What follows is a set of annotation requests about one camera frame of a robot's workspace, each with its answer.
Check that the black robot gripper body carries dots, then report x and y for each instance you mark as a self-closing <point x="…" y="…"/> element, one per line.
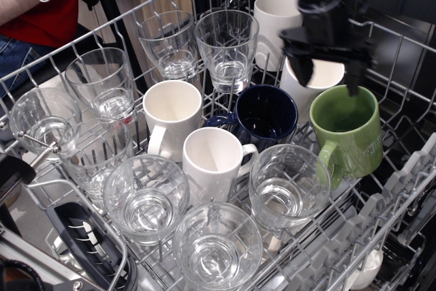
<point x="326" y="34"/>

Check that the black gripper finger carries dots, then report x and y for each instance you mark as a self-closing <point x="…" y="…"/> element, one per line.
<point x="355" y="73"/>
<point x="302" y="66"/>

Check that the green ceramic mug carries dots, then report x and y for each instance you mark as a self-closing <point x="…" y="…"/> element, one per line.
<point x="348" y="132"/>

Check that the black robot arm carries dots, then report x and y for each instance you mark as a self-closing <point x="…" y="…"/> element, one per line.
<point x="327" y="34"/>

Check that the white mug tilted right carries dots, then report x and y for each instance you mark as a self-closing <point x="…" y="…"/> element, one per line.
<point x="326" y="74"/>

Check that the white mug back row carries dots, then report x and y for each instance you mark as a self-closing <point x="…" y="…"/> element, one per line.
<point x="273" y="17"/>

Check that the dark blue ceramic mug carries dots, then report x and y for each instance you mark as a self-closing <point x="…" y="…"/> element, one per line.
<point x="264" y="115"/>

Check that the white mug centre front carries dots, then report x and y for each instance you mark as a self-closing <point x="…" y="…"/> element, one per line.
<point x="213" y="159"/>

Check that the white mug centre left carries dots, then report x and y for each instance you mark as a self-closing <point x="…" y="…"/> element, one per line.
<point x="173" y="110"/>

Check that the clear glass back centre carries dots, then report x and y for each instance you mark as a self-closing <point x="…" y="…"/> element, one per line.
<point x="227" y="41"/>

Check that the grey plastic tine holder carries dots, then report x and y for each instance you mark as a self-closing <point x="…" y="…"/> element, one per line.
<point x="402" y="205"/>

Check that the clear glass front right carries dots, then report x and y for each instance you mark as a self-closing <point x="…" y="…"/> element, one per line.
<point x="288" y="185"/>

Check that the clear glass back left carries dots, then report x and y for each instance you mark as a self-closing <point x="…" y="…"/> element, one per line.
<point x="168" y="41"/>

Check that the clear glass front centre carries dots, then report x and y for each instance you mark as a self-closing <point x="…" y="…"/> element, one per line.
<point x="217" y="246"/>

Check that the tall clear glass left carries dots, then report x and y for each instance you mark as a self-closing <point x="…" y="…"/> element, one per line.
<point x="102" y="80"/>

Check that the clear glass front left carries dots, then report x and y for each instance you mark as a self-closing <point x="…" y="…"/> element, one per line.
<point x="145" y="197"/>

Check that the white bowl lower rack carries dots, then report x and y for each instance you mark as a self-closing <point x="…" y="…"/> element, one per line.
<point x="360" y="279"/>

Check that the clear glass left lower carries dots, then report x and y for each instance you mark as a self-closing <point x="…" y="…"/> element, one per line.
<point x="91" y="150"/>

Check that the clear glass far left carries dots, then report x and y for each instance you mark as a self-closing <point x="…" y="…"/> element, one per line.
<point x="42" y="116"/>

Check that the person in red shirt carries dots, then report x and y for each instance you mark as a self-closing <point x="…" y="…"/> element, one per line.
<point x="30" y="29"/>

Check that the grey wire dishwasher rack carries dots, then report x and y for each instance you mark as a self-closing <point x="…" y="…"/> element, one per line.
<point x="407" y="104"/>

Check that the black rack handle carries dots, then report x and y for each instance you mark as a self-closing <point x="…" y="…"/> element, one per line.
<point x="92" y="247"/>

